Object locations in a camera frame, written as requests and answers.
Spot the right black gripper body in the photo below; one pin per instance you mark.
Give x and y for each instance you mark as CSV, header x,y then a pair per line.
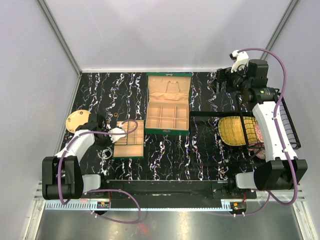
x,y
225,75

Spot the red patterned ceramic bowl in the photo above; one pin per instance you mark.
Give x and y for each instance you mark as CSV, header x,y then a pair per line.
x,y
258,147

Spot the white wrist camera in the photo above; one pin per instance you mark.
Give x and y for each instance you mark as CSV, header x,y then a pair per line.
x,y
116,134
240,58

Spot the black wire dish rack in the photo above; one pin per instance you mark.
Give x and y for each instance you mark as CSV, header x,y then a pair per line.
x,y
290,130

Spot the aluminium rail front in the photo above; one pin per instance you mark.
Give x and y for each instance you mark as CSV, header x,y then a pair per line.
x,y
124,201

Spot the beige jewelry tray insert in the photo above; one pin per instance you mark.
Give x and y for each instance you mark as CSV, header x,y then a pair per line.
x,y
131,146

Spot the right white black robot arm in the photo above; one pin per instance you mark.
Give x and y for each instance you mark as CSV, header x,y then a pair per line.
x,y
263,132

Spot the woven bamboo tray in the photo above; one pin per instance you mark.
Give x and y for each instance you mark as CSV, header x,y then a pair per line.
x,y
231,130

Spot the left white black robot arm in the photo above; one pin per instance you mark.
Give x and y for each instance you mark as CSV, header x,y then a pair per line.
x,y
62,178

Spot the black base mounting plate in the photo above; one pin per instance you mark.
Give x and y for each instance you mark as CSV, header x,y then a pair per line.
x,y
216,189

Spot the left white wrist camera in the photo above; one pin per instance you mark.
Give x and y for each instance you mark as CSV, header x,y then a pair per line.
x,y
116,134

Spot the green jewelry box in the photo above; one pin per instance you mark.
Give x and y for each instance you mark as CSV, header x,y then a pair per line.
x,y
168,107

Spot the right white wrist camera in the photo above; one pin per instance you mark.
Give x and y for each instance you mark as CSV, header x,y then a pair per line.
x,y
240,58

